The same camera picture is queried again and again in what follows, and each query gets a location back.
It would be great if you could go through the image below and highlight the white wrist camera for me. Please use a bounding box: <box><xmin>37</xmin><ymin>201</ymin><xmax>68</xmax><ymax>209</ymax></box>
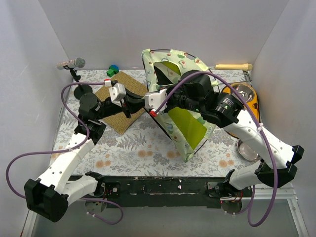
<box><xmin>104</xmin><ymin>79</ymin><xmax>126</xmax><ymax>107</ymax></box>
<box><xmin>143</xmin><ymin>89</ymin><xmax>167</xmax><ymax>117</ymax></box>

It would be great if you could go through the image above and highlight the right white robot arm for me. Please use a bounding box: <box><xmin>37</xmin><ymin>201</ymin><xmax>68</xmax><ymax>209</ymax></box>
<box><xmin>166</xmin><ymin>70</ymin><xmax>304</xmax><ymax>197</ymax></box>

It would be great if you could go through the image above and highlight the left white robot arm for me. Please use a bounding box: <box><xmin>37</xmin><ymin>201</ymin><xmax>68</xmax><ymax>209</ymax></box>
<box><xmin>24</xmin><ymin>91</ymin><xmax>145</xmax><ymax>222</ymax></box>

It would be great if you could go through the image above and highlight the green avocado print pet tent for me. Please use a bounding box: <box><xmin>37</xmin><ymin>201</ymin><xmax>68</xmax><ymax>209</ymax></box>
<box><xmin>141</xmin><ymin>49</ymin><xmax>215</xmax><ymax>162</ymax></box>

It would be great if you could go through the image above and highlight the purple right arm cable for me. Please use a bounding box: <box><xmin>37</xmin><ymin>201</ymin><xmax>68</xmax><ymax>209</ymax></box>
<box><xmin>154</xmin><ymin>71</ymin><xmax>277</xmax><ymax>227</ymax></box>

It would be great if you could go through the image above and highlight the grey head microphone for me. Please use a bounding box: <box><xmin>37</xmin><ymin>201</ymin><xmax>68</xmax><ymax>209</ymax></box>
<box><xmin>56</xmin><ymin>57</ymin><xmax>86</xmax><ymax>70</ymax></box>

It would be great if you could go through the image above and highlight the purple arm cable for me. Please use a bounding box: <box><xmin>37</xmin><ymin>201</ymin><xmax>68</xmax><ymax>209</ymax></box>
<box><xmin>154</xmin><ymin>71</ymin><xmax>277</xmax><ymax>227</ymax></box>
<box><xmin>5</xmin><ymin>82</ymin><xmax>124</xmax><ymax>225</ymax></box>

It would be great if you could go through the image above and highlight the aluminium frame rail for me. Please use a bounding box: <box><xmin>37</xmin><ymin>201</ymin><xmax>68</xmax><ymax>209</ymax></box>
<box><xmin>23</xmin><ymin>176</ymin><xmax>308</xmax><ymax>237</ymax></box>

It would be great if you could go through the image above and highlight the yellow double pet bowl stand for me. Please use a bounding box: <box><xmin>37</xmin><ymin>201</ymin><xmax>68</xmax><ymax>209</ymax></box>
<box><xmin>215</xmin><ymin>82</ymin><xmax>260</xmax><ymax>138</ymax></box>

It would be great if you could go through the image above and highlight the loose steel pet bowl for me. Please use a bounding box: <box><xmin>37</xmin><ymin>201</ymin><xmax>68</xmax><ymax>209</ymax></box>
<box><xmin>237</xmin><ymin>140</ymin><xmax>259</xmax><ymax>162</ymax></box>

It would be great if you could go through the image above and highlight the steel bowl in stand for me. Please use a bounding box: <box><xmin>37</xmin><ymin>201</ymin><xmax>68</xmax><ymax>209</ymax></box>
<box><xmin>233</xmin><ymin>84</ymin><xmax>255</xmax><ymax>102</ymax></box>

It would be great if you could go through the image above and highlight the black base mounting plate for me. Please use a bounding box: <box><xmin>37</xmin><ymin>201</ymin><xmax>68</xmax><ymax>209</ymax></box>
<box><xmin>84</xmin><ymin>176</ymin><xmax>241</xmax><ymax>208</ymax></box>

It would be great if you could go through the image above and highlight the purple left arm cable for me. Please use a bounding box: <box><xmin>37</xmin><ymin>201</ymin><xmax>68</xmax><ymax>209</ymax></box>
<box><xmin>5</xmin><ymin>82</ymin><xmax>124</xmax><ymax>225</ymax></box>

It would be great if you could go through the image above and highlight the floral patterned tablecloth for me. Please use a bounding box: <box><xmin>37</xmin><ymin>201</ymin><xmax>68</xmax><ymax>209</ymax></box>
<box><xmin>45</xmin><ymin>69</ymin><xmax>274</xmax><ymax>178</ymax></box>

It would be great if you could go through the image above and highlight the green and blue toy block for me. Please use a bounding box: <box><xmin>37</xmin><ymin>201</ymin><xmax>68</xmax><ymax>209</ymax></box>
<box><xmin>107</xmin><ymin>65</ymin><xmax>119</xmax><ymax>77</ymax></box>

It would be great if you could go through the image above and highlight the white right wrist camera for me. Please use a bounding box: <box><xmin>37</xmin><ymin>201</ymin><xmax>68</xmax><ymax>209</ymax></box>
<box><xmin>143</xmin><ymin>89</ymin><xmax>167</xmax><ymax>117</ymax></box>

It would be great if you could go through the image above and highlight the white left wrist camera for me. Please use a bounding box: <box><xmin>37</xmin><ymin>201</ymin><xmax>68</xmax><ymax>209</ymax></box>
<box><xmin>104</xmin><ymin>79</ymin><xmax>126</xmax><ymax>107</ymax></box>

